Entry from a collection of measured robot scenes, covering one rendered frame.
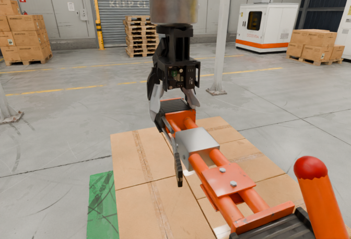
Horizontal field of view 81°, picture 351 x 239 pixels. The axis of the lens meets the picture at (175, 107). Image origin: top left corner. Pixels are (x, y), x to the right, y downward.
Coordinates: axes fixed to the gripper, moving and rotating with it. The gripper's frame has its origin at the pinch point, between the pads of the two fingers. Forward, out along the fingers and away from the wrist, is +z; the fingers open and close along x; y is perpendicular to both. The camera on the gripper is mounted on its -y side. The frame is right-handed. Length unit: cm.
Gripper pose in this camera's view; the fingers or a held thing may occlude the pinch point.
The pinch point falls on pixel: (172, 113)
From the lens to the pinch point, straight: 49.5
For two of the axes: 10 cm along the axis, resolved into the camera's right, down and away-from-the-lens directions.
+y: 3.2, 4.0, -8.6
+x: 9.5, -1.4, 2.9
